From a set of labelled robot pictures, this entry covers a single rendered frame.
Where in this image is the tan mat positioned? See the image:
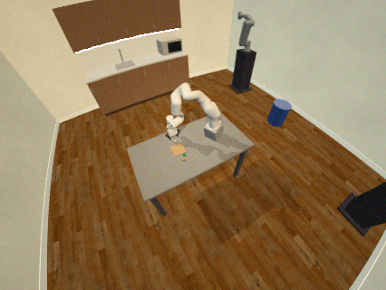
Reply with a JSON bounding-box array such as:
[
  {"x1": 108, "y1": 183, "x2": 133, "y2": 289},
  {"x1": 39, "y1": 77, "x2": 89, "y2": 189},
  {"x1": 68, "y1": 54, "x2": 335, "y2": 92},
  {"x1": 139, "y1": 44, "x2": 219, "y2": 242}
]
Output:
[{"x1": 170, "y1": 143, "x2": 186, "y2": 157}]

